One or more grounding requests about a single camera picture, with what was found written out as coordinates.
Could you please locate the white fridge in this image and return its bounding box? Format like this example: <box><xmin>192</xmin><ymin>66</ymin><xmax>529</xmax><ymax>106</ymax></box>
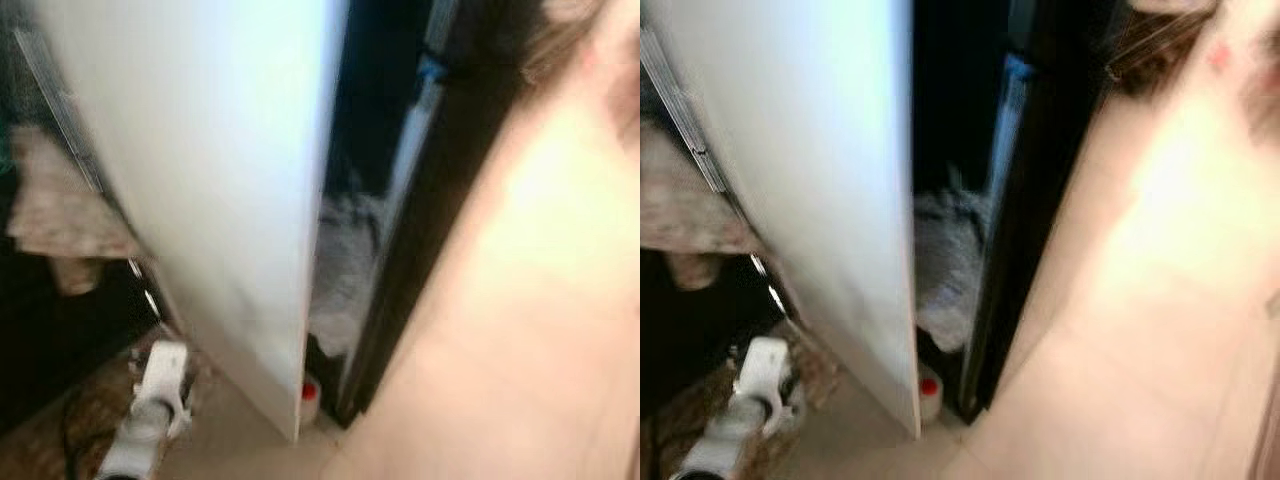
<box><xmin>28</xmin><ymin>0</ymin><xmax>353</xmax><ymax>444</ymax></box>
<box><xmin>645</xmin><ymin>0</ymin><xmax>923</xmax><ymax>439</ymax></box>

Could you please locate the fridge door with clear bins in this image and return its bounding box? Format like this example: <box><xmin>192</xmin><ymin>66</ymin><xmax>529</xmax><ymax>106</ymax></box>
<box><xmin>958</xmin><ymin>0</ymin><xmax>1181</xmax><ymax>423</ymax></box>
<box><xmin>335</xmin><ymin>0</ymin><xmax>566</xmax><ymax>428</ymax></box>

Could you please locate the crumpled brownish wrap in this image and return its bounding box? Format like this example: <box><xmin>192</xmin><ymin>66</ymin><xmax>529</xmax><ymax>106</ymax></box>
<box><xmin>640</xmin><ymin>122</ymin><xmax>763</xmax><ymax>256</ymax></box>
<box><xmin>5</xmin><ymin>125</ymin><xmax>143</xmax><ymax>263</ymax></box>

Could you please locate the brown patterned mat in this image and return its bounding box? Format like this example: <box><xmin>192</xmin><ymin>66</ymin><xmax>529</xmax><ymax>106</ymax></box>
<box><xmin>0</xmin><ymin>322</ymin><xmax>216</xmax><ymax>480</ymax></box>
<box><xmin>640</xmin><ymin>320</ymin><xmax>843</xmax><ymax>480</ymax></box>

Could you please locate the clear bubble wrap sheet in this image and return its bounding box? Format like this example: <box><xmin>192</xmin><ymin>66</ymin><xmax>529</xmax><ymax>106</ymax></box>
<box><xmin>313</xmin><ymin>188</ymin><xmax>389</xmax><ymax>358</ymax></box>
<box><xmin>914</xmin><ymin>185</ymin><xmax>993</xmax><ymax>353</ymax></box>

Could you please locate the white bottle with red cap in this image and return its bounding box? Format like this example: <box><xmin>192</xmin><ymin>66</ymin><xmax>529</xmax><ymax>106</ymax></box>
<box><xmin>299</xmin><ymin>378</ymin><xmax>324</xmax><ymax>430</ymax></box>
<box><xmin>917</xmin><ymin>375</ymin><xmax>944</xmax><ymax>422</ymax></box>

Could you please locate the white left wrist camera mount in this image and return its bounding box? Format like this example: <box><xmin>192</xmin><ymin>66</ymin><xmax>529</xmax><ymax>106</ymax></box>
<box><xmin>730</xmin><ymin>335</ymin><xmax>803</xmax><ymax>436</ymax></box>
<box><xmin>135</xmin><ymin>340</ymin><xmax>196</xmax><ymax>439</ymax></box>

